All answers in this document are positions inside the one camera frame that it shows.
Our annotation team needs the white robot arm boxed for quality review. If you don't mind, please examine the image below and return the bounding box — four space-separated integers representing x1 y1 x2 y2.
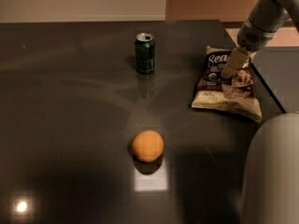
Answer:
221 0 299 224

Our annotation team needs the brown white chip bag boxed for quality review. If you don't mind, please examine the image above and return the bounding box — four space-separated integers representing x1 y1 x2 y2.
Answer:
192 46 263 122

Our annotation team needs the orange fruit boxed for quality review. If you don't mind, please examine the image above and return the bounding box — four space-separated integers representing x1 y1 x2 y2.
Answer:
132 131 164 162

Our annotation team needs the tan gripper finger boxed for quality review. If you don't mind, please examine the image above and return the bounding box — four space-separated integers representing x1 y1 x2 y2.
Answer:
221 47 249 79

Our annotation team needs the green soda can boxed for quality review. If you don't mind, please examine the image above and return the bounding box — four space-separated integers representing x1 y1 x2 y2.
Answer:
135 33 155 74

